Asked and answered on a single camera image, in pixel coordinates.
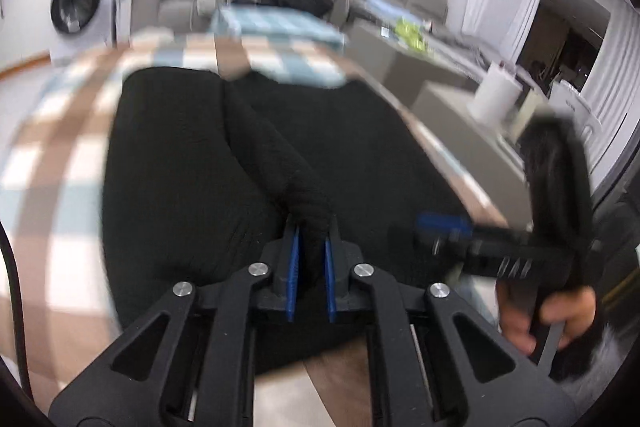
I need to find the green toy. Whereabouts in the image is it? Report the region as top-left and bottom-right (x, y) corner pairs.
(394, 18), (427, 52)

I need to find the grey sofa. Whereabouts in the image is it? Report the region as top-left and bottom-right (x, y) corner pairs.
(130, 0), (212, 35)

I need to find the black knit garment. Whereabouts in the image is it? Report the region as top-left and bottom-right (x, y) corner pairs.
(101, 66), (482, 375)

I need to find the person right hand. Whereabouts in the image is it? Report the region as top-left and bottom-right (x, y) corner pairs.
(496, 282), (597, 355)

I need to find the checkered brown blue tablecloth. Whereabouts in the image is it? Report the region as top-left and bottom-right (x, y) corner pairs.
(0, 31), (511, 427)

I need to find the white paper roll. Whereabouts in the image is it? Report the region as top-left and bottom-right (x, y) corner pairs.
(468, 62), (522, 128)

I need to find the black cable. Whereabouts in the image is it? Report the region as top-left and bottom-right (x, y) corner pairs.
(0, 221), (36, 403)

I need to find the grey cube ottoman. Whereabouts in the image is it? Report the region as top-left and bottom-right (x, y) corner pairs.
(345, 20), (477, 107)

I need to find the teal checkered cloth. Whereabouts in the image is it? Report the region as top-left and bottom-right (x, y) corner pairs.
(207, 4), (347, 54)

